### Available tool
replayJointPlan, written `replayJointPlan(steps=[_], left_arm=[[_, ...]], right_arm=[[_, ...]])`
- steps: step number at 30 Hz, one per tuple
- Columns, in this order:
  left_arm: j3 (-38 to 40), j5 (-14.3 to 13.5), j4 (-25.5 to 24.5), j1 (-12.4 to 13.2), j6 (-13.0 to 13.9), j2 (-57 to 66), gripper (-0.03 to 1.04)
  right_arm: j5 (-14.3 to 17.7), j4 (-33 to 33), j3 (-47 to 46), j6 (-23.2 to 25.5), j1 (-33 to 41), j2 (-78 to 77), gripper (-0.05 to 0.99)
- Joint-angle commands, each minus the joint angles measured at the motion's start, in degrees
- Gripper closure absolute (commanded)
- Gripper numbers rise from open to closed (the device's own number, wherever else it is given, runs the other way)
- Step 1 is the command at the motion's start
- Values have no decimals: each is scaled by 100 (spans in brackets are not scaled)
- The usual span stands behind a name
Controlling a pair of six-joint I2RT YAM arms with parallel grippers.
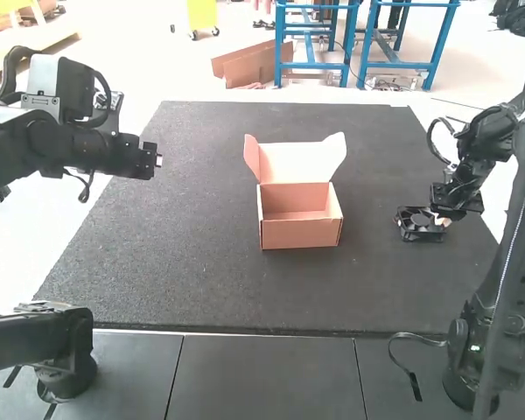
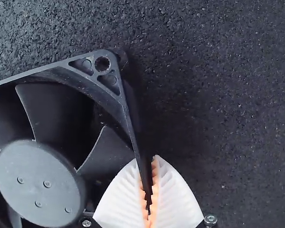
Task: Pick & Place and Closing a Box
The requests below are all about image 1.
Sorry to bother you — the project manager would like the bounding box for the cardboard box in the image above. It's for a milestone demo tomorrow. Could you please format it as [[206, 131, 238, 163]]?
[[243, 132, 348, 251]]

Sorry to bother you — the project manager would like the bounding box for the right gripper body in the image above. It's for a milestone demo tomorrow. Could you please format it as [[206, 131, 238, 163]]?
[[428, 178, 486, 221]]

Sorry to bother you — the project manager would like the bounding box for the black square fan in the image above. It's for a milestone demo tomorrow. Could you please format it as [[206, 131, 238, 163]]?
[[395, 205, 447, 244]]

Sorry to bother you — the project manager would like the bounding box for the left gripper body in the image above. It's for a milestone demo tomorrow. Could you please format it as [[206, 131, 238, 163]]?
[[108, 132, 165, 181]]

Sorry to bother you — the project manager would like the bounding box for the black mat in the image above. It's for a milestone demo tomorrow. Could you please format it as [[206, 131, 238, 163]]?
[[33, 100, 501, 339]]

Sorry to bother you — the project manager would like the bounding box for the black cable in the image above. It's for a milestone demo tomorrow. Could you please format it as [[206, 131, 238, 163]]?
[[426, 115, 461, 170], [89, 69, 114, 119], [76, 168, 96, 204], [387, 331, 448, 403]]

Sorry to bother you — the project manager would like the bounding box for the yellow wheeled cart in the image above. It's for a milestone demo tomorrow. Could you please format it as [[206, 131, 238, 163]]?
[[170, 0, 221, 42]]

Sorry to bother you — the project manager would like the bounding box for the wooden pallet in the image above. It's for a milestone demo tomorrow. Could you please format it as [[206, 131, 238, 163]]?
[[0, 0, 83, 92]]

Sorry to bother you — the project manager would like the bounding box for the dark base panel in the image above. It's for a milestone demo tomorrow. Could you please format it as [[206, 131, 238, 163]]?
[[165, 334, 369, 420], [0, 330, 185, 420], [353, 336, 525, 420]]

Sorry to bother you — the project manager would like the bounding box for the black bag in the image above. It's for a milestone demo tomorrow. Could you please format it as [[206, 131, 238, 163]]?
[[488, 0, 525, 39]]

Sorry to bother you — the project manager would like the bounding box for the blue workbench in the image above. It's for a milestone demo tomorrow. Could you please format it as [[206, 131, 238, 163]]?
[[356, 0, 459, 93], [274, 0, 360, 88]]

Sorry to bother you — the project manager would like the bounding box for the brown cardboard sheet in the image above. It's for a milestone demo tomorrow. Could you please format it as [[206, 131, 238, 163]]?
[[222, 40, 295, 89], [211, 38, 276, 81]]

